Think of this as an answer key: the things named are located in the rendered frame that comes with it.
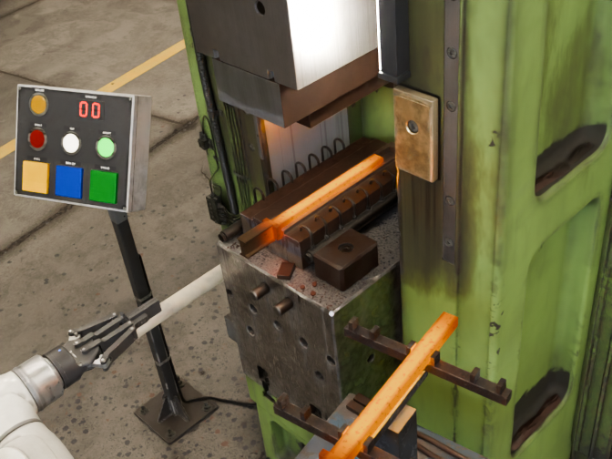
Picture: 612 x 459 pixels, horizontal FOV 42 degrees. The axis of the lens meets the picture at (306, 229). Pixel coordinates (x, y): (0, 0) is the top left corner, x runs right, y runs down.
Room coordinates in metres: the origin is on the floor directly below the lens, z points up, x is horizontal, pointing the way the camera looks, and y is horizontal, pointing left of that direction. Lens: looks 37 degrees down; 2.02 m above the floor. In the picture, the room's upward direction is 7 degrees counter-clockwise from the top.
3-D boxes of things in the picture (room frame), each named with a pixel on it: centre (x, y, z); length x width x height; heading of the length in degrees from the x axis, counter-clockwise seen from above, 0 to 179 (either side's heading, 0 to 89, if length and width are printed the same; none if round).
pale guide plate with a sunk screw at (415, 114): (1.25, -0.22, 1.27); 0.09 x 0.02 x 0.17; 40
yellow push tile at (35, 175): (1.71, 0.65, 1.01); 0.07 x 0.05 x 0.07; 65
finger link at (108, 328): (1.11, 0.41, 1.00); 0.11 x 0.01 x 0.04; 132
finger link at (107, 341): (1.09, 0.39, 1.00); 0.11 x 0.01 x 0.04; 129
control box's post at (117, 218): (1.78, 0.50, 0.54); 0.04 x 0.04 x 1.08; 40
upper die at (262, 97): (1.54, -0.08, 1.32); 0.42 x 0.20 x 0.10; 130
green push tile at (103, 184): (1.62, 0.47, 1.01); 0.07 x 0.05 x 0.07; 65
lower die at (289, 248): (1.54, -0.08, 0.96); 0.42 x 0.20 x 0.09; 130
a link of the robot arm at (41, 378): (1.01, 0.51, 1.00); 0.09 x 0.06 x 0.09; 40
